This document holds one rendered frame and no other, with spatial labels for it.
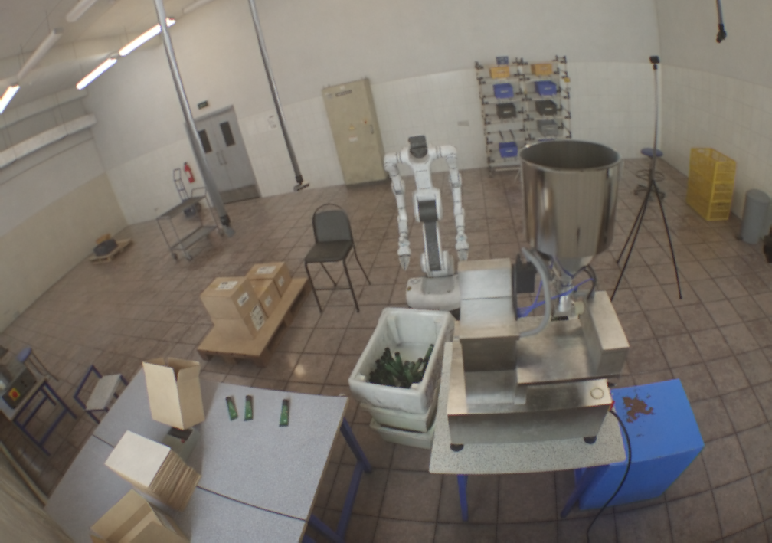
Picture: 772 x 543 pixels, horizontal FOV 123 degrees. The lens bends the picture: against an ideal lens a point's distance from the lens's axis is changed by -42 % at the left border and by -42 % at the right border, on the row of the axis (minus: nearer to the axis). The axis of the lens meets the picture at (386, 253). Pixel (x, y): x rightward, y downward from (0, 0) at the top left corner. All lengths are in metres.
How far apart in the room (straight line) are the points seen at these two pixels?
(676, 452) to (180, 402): 2.31
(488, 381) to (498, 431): 0.26
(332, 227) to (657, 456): 3.13
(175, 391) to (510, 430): 1.51
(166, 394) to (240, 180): 6.87
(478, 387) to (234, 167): 7.67
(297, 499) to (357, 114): 5.81
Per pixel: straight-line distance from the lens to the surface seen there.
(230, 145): 8.24
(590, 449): 1.55
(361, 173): 6.65
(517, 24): 6.55
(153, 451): 1.75
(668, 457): 1.84
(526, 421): 1.34
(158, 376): 1.99
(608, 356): 1.09
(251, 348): 3.34
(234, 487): 1.73
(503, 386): 1.22
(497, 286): 1.14
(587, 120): 6.91
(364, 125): 6.39
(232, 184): 8.57
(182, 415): 1.94
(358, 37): 6.69
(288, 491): 1.60
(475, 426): 1.36
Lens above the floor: 2.09
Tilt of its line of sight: 29 degrees down
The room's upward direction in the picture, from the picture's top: 13 degrees counter-clockwise
